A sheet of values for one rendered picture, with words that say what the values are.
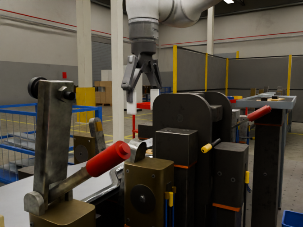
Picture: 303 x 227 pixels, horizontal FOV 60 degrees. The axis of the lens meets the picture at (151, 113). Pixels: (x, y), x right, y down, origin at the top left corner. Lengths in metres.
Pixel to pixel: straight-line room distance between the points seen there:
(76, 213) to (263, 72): 8.14
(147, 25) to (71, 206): 0.55
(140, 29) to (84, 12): 7.66
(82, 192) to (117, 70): 4.56
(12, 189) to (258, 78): 8.05
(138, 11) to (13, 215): 0.58
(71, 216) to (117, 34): 4.85
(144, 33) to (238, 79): 7.82
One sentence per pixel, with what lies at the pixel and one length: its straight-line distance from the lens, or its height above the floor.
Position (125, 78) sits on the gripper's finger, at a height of 1.23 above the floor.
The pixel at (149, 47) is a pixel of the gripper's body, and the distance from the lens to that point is 0.78.
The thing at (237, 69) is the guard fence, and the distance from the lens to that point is 8.56.
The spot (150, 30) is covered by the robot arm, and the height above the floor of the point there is 1.36.
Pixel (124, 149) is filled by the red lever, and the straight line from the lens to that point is 0.28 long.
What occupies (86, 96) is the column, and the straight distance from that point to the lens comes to 8.07.
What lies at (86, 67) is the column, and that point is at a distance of 8.17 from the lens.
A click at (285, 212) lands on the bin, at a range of 1.04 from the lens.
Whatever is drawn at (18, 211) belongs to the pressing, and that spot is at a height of 1.00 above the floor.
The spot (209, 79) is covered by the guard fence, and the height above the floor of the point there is 1.31.
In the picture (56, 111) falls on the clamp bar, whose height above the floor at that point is 1.18.
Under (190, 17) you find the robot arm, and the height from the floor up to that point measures 1.41.
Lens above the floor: 1.21
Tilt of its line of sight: 6 degrees down
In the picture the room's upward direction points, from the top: straight up
